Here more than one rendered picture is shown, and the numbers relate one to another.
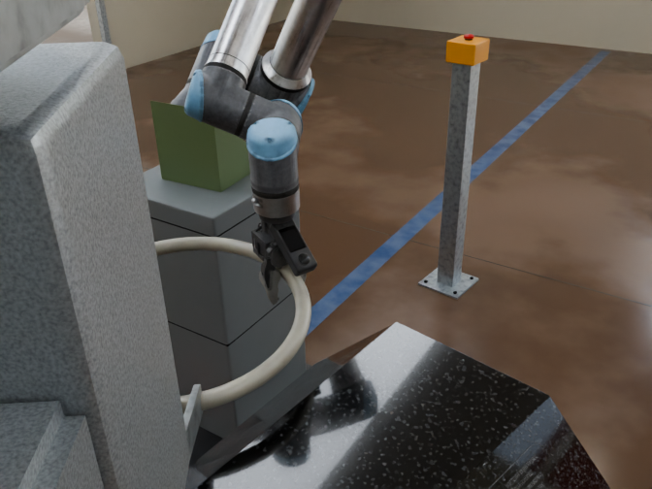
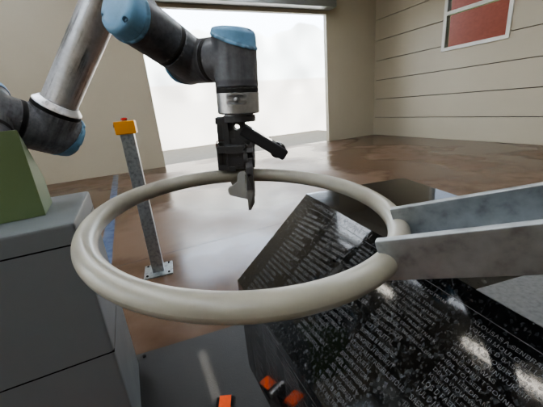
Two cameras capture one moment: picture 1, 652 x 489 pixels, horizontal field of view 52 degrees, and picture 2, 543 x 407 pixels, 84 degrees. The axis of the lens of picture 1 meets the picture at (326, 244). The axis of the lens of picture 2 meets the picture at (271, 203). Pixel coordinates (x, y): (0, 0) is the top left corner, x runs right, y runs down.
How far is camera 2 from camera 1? 114 cm
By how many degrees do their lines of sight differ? 53
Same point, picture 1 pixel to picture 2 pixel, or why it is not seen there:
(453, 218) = (151, 228)
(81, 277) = not seen: outside the picture
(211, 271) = (79, 283)
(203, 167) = (14, 196)
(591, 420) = not seen: hidden behind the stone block
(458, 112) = (133, 163)
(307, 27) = (88, 54)
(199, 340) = (73, 372)
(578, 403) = not seen: hidden behind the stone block
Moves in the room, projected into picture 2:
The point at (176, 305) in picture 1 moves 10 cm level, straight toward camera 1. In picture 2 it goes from (28, 356) to (56, 362)
